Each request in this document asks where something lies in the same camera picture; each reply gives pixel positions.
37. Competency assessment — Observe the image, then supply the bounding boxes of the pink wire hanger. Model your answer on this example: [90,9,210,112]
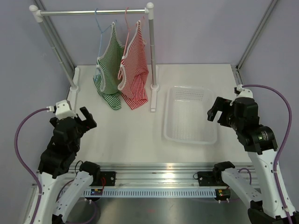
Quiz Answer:
[117,20,148,83]

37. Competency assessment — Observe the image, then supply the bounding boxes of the green striped tank top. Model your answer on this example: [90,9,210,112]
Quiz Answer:
[93,22,124,110]

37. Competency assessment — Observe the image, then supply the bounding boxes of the red striped tank top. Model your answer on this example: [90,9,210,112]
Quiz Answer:
[118,20,149,110]

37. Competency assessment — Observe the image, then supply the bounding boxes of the blue wire hanger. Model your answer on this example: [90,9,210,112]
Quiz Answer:
[93,8,112,81]

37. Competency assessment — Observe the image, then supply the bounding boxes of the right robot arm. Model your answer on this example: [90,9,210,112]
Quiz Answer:
[207,97,299,224]

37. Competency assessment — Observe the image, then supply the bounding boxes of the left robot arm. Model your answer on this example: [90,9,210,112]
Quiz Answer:
[28,107,101,224]

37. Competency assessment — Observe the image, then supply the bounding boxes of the white plastic basket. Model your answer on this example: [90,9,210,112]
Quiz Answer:
[164,86,217,145]

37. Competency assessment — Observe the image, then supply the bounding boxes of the white and silver clothes rack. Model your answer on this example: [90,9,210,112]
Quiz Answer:
[29,0,160,112]

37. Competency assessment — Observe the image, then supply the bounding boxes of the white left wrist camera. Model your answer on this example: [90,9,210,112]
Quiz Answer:
[55,100,77,120]

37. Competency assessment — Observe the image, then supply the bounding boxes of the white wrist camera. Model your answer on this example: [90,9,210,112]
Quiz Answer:
[234,84,253,98]
[55,100,77,120]

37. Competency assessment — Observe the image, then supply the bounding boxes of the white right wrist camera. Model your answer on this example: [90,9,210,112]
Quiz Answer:
[234,84,253,98]

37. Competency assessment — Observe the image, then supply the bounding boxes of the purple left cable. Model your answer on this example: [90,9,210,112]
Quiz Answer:
[14,107,50,224]

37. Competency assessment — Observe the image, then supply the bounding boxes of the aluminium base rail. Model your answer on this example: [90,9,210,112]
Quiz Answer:
[32,162,262,190]

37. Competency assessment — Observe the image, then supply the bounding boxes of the white slotted cable duct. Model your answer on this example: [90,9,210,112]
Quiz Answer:
[83,189,216,198]

